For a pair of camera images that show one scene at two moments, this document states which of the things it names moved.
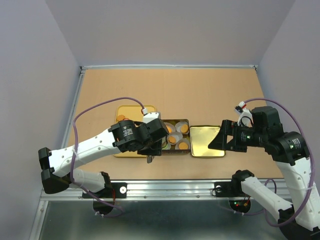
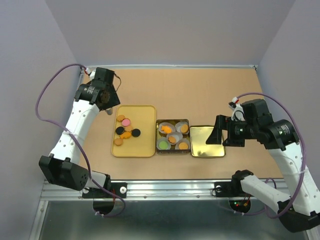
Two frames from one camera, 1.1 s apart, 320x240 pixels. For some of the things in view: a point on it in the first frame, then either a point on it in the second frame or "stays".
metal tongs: x=149 y=159 -> x=109 y=111
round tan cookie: x=184 y=128 stays
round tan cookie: x=183 y=146 stays
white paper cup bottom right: x=183 y=144 stays
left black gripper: x=156 y=151 -> x=115 y=100
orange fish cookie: x=169 y=129 stays
